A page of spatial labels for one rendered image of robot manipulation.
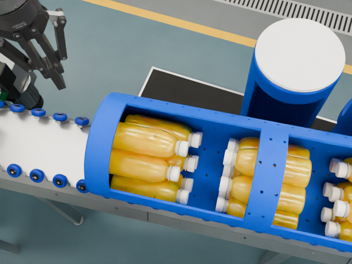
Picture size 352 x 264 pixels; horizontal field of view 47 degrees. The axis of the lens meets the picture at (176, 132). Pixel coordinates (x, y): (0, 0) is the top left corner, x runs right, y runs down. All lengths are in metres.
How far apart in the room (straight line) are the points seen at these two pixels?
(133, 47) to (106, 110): 1.65
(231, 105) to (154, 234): 0.80
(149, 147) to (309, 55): 0.61
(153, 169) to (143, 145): 0.07
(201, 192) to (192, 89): 1.15
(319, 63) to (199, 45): 1.38
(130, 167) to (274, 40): 0.63
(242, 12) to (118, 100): 1.85
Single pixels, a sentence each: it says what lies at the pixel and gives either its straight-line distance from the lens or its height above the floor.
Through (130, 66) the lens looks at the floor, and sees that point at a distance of 2.55.
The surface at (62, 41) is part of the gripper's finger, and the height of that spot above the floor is 1.57.
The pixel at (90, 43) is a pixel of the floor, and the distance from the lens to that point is 2.71.
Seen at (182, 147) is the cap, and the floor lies 1.18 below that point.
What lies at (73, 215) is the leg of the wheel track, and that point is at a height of 0.17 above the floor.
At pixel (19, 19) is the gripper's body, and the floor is 1.67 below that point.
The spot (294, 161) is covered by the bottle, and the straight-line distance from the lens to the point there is 1.00.
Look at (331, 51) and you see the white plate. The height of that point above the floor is 1.04.
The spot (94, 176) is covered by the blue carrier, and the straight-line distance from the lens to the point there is 1.01.
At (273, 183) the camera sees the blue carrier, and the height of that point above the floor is 1.22.
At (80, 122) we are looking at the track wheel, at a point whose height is 0.98.
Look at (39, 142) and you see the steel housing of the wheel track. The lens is 1.37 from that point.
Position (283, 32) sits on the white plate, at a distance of 1.38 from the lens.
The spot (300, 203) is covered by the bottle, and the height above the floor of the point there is 1.14.
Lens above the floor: 2.10
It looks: 66 degrees down
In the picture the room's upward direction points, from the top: 7 degrees counter-clockwise
